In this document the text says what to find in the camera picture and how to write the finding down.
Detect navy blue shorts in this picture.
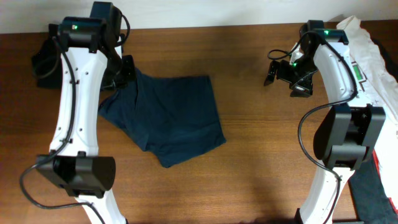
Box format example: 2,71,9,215
98,70,226,168

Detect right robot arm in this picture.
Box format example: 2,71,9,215
264,20,386,223

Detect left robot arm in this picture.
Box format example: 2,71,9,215
34,1,136,223

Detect dark grey garment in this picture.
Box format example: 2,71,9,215
349,38,397,223

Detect white and red shirt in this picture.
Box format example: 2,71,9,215
336,16,397,203

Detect folded black garment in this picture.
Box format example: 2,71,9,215
31,24,62,90

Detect left black cable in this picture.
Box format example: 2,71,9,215
19,15,131,224

